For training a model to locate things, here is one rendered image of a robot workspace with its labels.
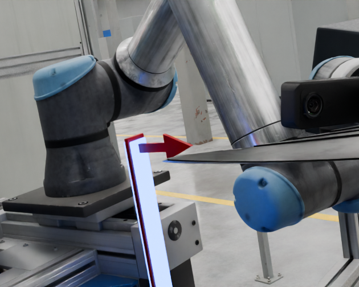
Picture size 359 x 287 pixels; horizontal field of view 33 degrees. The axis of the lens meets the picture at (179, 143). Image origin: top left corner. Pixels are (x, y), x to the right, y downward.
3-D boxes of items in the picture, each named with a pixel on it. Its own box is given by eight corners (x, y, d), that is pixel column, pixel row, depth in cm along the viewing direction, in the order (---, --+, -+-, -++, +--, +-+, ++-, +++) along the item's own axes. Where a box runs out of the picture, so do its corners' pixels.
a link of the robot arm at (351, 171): (298, 218, 77) (286, 135, 75) (353, 193, 83) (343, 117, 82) (348, 228, 71) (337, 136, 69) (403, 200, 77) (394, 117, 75)
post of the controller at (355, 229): (360, 259, 101) (346, 146, 98) (343, 258, 103) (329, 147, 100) (366, 253, 104) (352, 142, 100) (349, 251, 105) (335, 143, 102)
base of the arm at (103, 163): (28, 196, 110) (16, 143, 108) (88, 173, 121) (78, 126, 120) (84, 199, 100) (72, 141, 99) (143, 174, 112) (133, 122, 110)
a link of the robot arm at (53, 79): (32, 139, 111) (16, 66, 108) (95, 124, 118) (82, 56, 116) (60, 142, 101) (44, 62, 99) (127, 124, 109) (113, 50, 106)
